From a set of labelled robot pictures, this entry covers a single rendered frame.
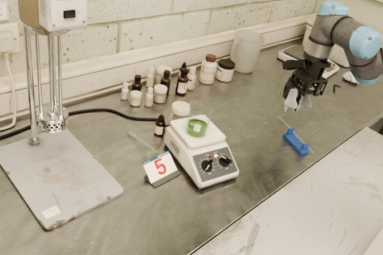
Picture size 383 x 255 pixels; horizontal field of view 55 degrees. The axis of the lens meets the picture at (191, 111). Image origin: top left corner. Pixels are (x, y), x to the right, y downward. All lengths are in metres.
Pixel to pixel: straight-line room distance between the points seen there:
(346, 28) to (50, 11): 0.72
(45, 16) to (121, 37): 0.63
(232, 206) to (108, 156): 0.35
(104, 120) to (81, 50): 0.24
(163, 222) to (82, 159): 0.28
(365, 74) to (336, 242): 0.46
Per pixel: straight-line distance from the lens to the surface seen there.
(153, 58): 1.35
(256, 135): 1.21
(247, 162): 1.09
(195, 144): 0.96
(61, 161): 0.99
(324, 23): 1.08
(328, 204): 1.08
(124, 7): 1.25
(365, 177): 1.24
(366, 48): 1.02
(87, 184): 0.93
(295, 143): 1.22
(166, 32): 1.41
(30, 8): 0.72
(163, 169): 0.97
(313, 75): 1.13
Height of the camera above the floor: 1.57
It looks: 33 degrees down
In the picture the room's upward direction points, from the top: 12 degrees clockwise
